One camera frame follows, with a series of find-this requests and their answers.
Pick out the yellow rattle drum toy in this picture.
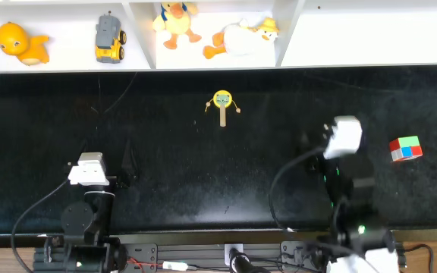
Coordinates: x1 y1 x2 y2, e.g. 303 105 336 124
204 89 242 128

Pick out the white plush duck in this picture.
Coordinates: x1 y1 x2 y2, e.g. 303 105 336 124
202 17 280 61

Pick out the orange rubber toy figure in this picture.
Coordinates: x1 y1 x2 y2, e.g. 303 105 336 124
0 21 51 67

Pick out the mounting rail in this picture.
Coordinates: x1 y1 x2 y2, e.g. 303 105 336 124
32 229 435 273

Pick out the grey and yellow toy truck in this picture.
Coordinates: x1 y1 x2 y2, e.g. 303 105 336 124
95 14 127 64

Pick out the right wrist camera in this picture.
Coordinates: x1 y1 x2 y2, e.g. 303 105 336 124
322 115 363 160

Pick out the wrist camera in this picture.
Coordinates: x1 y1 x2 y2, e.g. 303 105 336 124
322 115 363 160
68 152 110 187

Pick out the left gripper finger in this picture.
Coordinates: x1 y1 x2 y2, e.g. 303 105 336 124
121 139 141 187

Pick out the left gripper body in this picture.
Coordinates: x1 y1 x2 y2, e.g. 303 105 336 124
106 174 130 187

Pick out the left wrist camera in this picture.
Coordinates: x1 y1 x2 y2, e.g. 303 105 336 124
68 152 110 187

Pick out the yellow plush duck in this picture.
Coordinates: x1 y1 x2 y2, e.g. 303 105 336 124
152 2 203 50

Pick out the many-coloured puzzle cube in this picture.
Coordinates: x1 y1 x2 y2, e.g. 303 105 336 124
388 135 424 163

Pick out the white shelf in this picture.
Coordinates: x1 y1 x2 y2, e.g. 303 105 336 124
0 0 437 73

